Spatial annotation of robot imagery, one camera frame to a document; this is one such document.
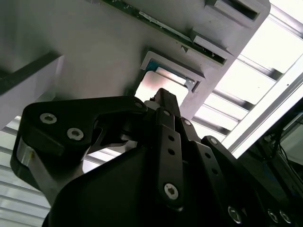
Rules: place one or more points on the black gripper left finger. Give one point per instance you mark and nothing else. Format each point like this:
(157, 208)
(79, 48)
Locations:
(59, 110)

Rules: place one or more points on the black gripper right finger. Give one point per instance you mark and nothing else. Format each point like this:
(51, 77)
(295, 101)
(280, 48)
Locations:
(236, 179)

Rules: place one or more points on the silver CPU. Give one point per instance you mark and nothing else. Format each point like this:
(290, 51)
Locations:
(151, 82)

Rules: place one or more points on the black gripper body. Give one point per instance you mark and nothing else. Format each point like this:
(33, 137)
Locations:
(111, 194)

